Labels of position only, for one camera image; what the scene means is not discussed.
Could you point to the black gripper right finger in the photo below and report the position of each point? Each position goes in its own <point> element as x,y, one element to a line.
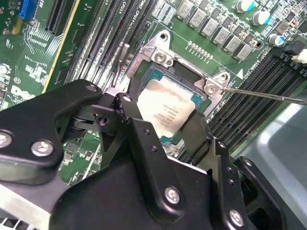
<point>236,191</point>

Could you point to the silver CPU chip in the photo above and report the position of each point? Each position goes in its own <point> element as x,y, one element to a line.
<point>168,100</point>

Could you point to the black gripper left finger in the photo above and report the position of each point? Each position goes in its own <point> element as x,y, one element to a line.
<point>24,134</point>

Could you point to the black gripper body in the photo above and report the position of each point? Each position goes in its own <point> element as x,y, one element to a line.
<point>108,203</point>

